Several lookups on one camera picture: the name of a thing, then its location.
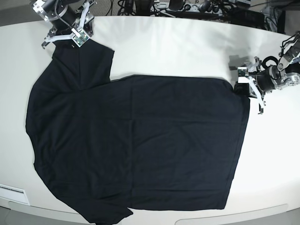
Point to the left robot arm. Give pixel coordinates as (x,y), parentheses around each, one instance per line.
(285,70)

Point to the black equipment box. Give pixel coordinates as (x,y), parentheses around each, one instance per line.
(247,18)

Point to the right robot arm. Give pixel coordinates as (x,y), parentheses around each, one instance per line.
(40,7)

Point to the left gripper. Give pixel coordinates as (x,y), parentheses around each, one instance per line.
(261,73)

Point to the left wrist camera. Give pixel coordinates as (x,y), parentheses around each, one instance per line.
(242,72)

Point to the white label plate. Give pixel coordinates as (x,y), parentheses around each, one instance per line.
(14,194)

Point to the white power strip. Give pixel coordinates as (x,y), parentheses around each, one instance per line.
(187,7)

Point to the black T-shirt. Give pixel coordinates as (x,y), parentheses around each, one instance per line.
(143,142)

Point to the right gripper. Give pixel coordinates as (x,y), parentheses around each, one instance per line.
(66,22)

